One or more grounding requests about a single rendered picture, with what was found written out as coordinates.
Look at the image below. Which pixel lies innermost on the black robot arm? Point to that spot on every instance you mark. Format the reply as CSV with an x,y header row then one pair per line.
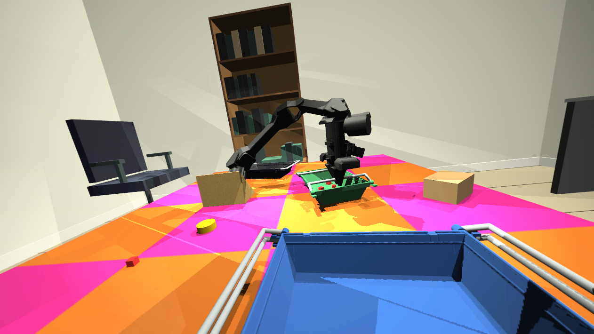
x,y
336,117

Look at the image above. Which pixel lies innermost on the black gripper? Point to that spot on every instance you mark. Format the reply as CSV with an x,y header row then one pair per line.
x,y
337,162

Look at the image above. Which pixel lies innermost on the yellow short cylinder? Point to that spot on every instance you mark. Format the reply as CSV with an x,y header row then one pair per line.
x,y
206,226

